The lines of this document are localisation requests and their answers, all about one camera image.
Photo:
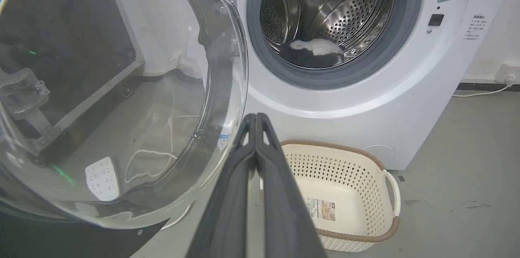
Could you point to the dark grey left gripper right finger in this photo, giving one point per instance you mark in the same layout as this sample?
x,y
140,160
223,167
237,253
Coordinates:
x,y
284,213

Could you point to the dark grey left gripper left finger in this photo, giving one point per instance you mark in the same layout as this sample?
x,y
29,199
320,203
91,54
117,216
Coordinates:
x,y
227,209

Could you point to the round glass washing machine door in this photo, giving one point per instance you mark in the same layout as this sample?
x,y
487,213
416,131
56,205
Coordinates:
x,y
122,99

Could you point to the white front-load washing machine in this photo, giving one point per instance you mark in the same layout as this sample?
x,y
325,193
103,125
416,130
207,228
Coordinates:
x,y
365,79

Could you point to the cream perforated laundry basket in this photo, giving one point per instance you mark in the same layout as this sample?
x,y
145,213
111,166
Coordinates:
x,y
345,197

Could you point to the white power strip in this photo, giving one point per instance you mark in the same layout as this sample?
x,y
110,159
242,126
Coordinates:
x,y
102,178

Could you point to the black and white garment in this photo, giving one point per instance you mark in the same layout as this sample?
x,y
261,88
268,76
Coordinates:
x,y
315,53

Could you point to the dark cabinet with metal frame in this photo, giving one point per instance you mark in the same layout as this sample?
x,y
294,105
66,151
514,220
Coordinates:
x,y
73,55

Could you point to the white wall socket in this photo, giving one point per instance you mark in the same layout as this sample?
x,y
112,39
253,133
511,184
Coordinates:
x,y
508,72

